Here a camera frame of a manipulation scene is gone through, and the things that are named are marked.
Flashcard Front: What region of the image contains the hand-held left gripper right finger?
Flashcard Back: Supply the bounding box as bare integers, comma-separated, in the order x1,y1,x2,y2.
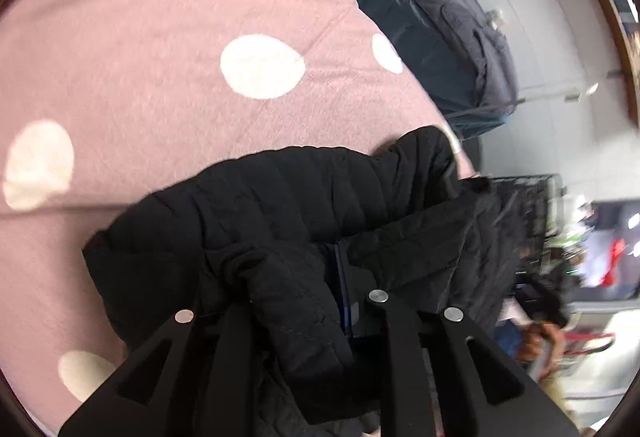
334,243,582,437

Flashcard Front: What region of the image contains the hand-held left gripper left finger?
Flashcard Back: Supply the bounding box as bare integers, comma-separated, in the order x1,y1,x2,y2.
57,301,266,437

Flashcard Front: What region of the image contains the dark quilted jacket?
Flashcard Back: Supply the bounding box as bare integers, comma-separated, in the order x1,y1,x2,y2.
82,124,532,437

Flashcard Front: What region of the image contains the dark grey garment pile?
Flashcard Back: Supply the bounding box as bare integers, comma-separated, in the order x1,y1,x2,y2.
260,0,507,139

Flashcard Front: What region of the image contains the pink polka dot blanket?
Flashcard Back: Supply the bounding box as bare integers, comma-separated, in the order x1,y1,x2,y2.
0,0,482,424

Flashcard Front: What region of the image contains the black wire rack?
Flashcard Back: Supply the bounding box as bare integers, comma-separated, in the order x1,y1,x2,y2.
492,174,567,277

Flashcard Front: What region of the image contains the wooden frame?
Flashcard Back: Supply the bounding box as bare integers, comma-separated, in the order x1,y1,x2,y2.
545,0,640,112

